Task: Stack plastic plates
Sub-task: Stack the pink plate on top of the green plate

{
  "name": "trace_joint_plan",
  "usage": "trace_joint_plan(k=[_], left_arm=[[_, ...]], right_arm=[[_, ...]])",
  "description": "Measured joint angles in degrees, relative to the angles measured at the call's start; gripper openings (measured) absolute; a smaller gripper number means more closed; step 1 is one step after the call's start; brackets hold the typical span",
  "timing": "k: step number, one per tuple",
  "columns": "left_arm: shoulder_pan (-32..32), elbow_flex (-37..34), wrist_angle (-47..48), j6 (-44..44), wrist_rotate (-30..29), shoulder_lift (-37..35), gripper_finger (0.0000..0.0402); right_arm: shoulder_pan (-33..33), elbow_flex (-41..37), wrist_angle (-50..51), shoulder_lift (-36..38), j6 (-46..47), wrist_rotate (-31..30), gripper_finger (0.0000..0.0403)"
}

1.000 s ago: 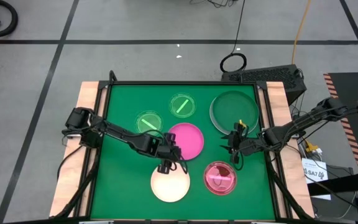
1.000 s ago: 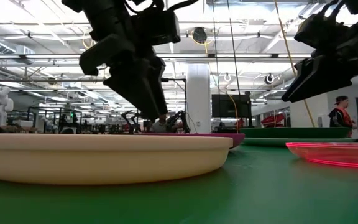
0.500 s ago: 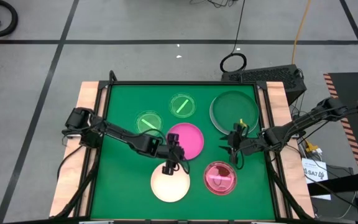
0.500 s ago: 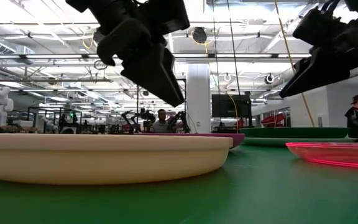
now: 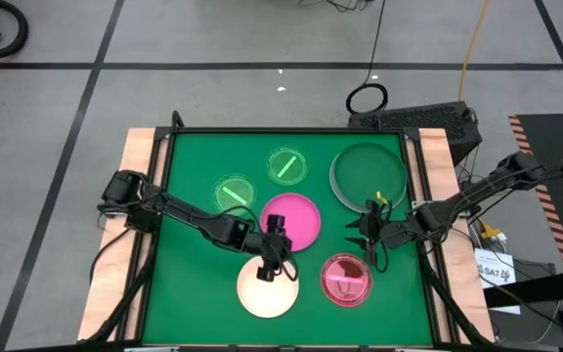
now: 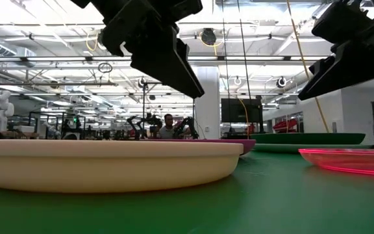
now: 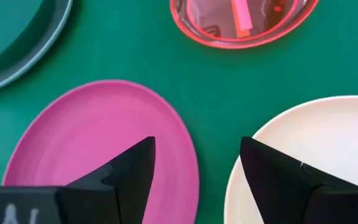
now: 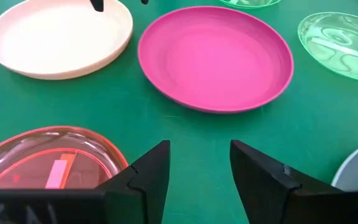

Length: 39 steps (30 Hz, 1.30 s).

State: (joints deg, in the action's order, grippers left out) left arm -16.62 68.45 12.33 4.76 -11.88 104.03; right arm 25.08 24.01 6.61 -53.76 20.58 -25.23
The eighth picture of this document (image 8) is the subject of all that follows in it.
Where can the small clear pink plate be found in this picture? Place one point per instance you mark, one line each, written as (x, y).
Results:
(42, 155)

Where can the green table mat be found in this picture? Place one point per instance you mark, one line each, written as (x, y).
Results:
(197, 130)

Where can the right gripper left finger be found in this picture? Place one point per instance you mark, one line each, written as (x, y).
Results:
(141, 193)

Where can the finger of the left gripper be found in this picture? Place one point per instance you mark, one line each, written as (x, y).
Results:
(97, 4)
(145, 1)

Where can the cream plastic plate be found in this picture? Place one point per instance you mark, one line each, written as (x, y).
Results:
(57, 40)

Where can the small clear green plate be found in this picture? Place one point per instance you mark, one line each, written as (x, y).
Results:
(343, 46)
(250, 2)

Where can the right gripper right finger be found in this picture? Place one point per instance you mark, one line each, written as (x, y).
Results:
(259, 186)

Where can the opaque pink plastic plate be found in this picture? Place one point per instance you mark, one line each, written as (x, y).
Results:
(216, 62)

